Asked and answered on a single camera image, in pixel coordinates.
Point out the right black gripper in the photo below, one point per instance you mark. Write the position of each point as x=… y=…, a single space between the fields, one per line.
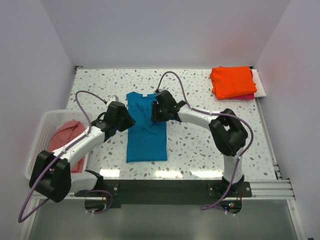
x=155 y=116

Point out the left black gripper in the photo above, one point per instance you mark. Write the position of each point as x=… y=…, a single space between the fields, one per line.
x=129 y=121

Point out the blue t shirt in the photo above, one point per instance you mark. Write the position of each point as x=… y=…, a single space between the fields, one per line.
x=147 y=140

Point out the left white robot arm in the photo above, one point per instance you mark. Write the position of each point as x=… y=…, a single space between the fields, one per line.
x=52 y=176

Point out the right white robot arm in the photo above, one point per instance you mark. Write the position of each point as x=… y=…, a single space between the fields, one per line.
x=228 y=133

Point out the pink t shirt in basket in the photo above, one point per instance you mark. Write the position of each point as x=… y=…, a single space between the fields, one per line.
x=65 y=134

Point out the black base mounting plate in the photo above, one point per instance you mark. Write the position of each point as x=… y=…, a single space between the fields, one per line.
x=164 y=192

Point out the white plastic laundry basket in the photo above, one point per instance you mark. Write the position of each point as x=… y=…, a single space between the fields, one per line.
x=50 y=122

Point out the folded orange t shirt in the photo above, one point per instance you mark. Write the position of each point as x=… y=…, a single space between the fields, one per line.
x=231 y=82

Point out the folded magenta t shirt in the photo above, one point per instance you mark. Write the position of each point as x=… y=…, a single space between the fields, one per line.
x=250 y=96

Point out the folded white t shirt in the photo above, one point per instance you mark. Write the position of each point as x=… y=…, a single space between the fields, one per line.
x=260 y=93

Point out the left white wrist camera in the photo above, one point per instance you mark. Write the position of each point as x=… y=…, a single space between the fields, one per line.
x=113 y=98

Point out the aluminium frame rails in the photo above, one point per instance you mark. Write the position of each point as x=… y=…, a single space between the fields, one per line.
x=279 y=189

